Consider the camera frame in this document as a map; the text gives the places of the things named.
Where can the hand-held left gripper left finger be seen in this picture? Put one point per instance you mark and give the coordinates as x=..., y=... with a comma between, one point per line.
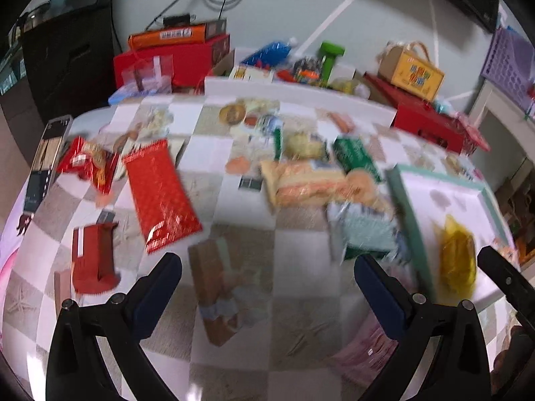
x=156, y=292

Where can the red patterned tin box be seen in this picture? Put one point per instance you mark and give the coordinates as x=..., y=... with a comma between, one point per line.
x=472, y=133

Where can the blue bottle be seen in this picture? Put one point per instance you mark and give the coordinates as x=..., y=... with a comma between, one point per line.
x=269, y=52

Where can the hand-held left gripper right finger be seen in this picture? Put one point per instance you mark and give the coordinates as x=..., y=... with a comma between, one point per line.
x=382, y=296

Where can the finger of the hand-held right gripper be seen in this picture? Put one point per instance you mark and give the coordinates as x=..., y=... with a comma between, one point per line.
x=508, y=277

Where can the orange box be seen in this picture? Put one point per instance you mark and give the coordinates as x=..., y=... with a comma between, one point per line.
x=175, y=33

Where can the purple plastic basket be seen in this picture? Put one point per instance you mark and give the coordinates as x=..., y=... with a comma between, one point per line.
x=508, y=62

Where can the brown snack bar packet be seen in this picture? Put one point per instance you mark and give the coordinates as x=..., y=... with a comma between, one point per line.
x=213, y=284

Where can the black cabinet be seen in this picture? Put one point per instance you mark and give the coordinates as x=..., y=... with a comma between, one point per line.
x=71, y=58

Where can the white shelf unit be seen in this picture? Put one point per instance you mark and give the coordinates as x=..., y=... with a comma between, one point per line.
x=497, y=108

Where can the red cookie snack bag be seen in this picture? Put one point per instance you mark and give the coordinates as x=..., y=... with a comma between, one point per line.
x=87, y=163

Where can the large red snack packet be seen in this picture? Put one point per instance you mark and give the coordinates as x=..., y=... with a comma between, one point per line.
x=161, y=192

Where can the small red box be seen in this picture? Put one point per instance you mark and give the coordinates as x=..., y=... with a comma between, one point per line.
x=94, y=259

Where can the yellow green snack packet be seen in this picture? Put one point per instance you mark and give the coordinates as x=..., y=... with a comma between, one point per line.
x=305, y=146

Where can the teal snack packet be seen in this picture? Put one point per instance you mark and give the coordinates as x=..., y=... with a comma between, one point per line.
x=363, y=229

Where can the teal rimmed white tray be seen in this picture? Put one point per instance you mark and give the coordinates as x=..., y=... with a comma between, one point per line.
x=439, y=200

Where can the clear plastic container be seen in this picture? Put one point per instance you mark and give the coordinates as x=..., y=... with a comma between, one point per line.
x=146, y=75

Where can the red gift box with slot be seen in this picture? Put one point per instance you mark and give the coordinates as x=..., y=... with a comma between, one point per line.
x=418, y=117

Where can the small black device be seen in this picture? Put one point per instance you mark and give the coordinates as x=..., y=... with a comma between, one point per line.
x=179, y=19

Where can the round cake packet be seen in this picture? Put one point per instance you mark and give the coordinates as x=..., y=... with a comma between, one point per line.
x=361, y=186

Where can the green box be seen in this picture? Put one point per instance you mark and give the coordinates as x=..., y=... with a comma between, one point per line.
x=355, y=156

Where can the orange biscuit snack bag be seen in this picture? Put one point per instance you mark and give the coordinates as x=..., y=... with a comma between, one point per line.
x=301, y=183

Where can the pink purple snack packet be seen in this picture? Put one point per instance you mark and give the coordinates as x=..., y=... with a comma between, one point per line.
x=368, y=351

